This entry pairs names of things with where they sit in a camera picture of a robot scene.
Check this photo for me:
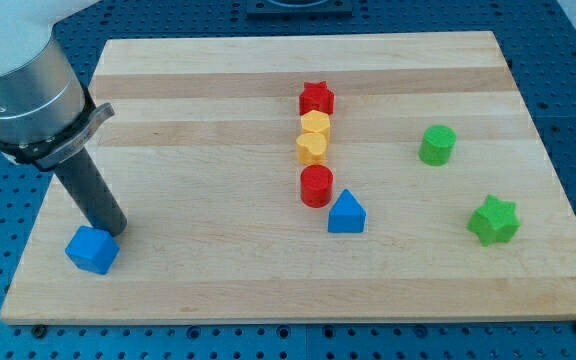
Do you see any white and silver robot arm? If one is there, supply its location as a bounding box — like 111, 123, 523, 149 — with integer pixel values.
0, 0, 114, 170

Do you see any blue triangle block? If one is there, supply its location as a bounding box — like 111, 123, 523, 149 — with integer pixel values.
327, 189, 367, 233

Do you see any red cylinder block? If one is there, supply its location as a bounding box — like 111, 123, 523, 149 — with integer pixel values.
300, 165, 334, 208

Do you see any yellow heart block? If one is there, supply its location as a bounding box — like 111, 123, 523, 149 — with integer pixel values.
296, 133, 328, 165

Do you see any yellow hexagon block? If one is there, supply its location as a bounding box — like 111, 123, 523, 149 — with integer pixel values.
300, 110, 331, 141

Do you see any red star block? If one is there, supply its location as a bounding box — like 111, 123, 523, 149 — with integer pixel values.
299, 81, 335, 115

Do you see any wooden board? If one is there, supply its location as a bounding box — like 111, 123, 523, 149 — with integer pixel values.
0, 31, 576, 326

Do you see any green cylinder block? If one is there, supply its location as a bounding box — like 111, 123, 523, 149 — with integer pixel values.
418, 125, 457, 166

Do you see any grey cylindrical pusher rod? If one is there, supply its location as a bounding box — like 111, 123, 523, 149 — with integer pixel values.
54, 148, 127, 236

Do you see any green star block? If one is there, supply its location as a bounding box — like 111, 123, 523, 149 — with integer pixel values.
466, 194, 521, 246

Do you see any blue cube block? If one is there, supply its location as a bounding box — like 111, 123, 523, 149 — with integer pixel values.
65, 226, 119, 275

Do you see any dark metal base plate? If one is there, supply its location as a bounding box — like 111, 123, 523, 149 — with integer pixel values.
244, 0, 353, 16

